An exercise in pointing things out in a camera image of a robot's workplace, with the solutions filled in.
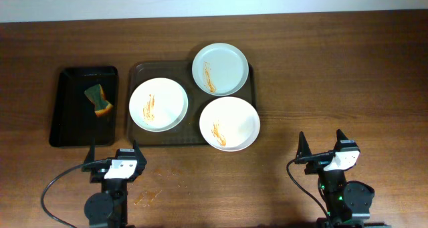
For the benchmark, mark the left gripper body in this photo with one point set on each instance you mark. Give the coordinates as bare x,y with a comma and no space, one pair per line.
99,176

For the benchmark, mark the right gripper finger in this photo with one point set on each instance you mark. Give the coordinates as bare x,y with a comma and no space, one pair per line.
303,150
340,136

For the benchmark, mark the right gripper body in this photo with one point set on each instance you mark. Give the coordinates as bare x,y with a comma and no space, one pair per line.
314,168

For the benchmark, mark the black rectangular tray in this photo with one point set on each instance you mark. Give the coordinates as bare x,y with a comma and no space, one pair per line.
74,122

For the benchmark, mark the white plate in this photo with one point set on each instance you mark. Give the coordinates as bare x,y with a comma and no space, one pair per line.
229,124
158,104

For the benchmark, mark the green and yellow sponge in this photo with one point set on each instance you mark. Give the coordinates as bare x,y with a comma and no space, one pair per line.
97,97

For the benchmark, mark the pale grey plate top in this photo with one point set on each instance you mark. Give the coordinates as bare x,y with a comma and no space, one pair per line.
220,69

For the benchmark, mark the brown plastic serving tray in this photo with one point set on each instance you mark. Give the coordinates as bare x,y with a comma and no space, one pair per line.
187,132

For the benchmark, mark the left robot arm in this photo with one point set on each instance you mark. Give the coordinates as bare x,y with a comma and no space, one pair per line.
109,207

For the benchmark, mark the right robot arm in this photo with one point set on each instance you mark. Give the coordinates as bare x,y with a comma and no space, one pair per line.
347,203

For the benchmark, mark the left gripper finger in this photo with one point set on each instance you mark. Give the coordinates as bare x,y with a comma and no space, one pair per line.
141,160
91,153

